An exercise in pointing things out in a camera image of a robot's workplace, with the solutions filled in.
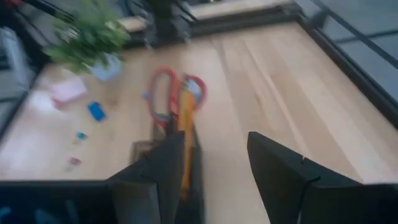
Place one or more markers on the teal binder clip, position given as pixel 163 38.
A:
pixel 81 135

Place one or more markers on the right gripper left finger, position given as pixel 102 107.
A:
pixel 124 202

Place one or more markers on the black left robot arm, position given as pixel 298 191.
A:
pixel 164 21

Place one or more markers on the blue eraser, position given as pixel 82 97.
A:
pixel 96 111

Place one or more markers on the green potted plant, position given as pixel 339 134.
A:
pixel 90 34

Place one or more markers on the pink binder clip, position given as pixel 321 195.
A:
pixel 74 161

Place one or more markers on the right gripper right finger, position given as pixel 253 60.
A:
pixel 311 202

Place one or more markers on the pink sticky note pad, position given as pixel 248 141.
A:
pixel 68 90

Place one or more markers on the orange pencil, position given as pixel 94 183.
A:
pixel 187 140

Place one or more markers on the black aluminium table frame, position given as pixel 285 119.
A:
pixel 357 74

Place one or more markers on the black mesh desk organizer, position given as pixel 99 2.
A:
pixel 199 202

